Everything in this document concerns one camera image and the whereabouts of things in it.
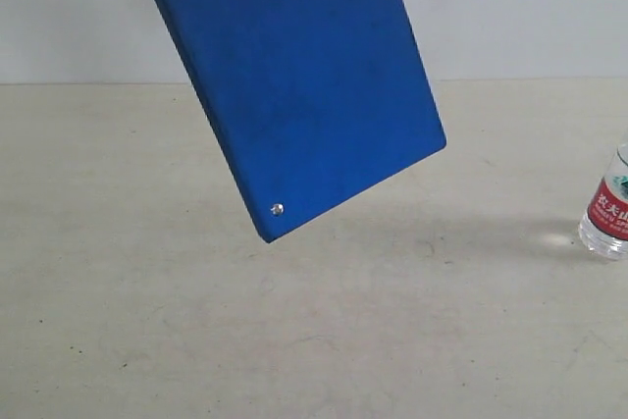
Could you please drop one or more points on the blue binder folder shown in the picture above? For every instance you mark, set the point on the blue binder folder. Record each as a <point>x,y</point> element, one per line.
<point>311,101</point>

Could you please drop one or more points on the clear bottle with red label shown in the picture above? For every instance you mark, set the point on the clear bottle with red label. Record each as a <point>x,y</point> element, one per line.
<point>603,227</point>

